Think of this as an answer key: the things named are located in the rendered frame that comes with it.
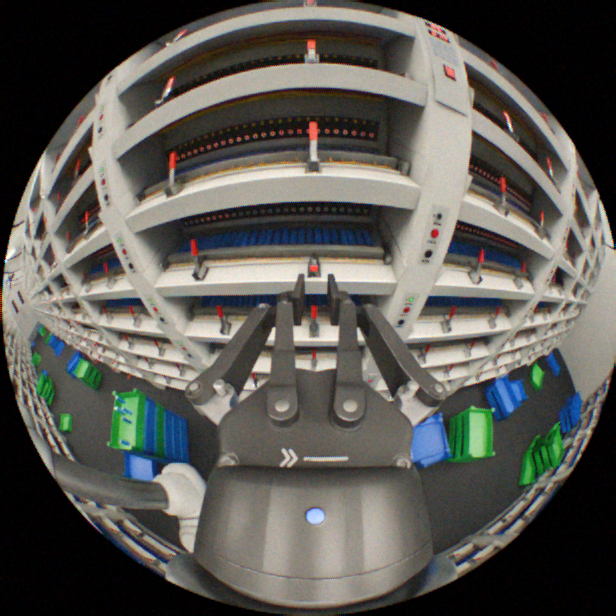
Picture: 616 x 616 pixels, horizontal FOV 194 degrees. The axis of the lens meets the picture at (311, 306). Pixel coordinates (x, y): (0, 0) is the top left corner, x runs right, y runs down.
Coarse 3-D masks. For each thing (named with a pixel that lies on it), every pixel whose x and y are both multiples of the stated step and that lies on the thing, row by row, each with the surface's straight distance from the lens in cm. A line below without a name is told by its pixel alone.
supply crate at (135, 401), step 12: (120, 396) 121; (132, 396) 117; (144, 396) 110; (120, 408) 122; (132, 408) 115; (144, 408) 108; (120, 420) 120; (132, 420) 112; (120, 432) 118; (132, 432) 110; (108, 444) 113; (120, 444) 117; (132, 444) 109
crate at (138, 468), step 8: (128, 456) 172; (136, 456) 166; (128, 464) 171; (136, 464) 166; (144, 464) 159; (152, 464) 148; (128, 472) 171; (136, 472) 166; (144, 472) 160; (152, 472) 147; (152, 480) 155
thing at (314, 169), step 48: (192, 144) 57; (240, 144) 52; (288, 144) 48; (336, 144) 48; (144, 192) 55; (192, 192) 37; (240, 192) 33; (288, 192) 31; (336, 192) 31; (384, 192) 33
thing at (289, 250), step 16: (176, 256) 54; (192, 256) 51; (208, 256) 48; (224, 256) 46; (240, 256) 44; (256, 256) 43; (272, 256) 41; (288, 256) 41; (320, 256) 41; (336, 256) 41; (352, 256) 41; (368, 256) 42
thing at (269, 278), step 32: (224, 224) 55; (384, 224) 49; (160, 256) 58; (384, 256) 42; (160, 288) 54; (192, 288) 47; (224, 288) 43; (256, 288) 40; (288, 288) 38; (320, 288) 38; (352, 288) 39; (384, 288) 41
